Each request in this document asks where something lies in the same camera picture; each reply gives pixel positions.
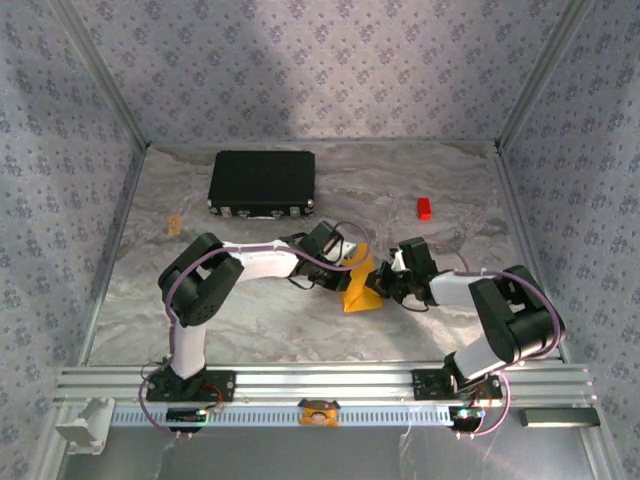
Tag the black hard case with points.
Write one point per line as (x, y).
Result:
(260, 180)

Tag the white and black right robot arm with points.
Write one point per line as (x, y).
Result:
(500, 310)

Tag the small red block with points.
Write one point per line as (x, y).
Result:
(424, 208)

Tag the aluminium corner post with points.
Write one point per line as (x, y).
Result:
(105, 75)
(543, 75)

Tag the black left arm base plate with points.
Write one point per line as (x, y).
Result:
(225, 385)

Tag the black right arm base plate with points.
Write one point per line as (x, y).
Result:
(425, 385)

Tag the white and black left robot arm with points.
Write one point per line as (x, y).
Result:
(260, 260)

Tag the yellow paper sheet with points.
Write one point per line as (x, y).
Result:
(361, 300)

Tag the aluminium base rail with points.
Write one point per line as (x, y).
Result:
(325, 382)

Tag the white plastic bracket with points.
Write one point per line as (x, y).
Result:
(82, 425)

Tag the small black controller board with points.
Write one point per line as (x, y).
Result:
(465, 415)
(182, 415)

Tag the aluminium side rail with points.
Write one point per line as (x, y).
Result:
(129, 200)
(515, 200)

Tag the small orange tag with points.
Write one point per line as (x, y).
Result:
(173, 225)

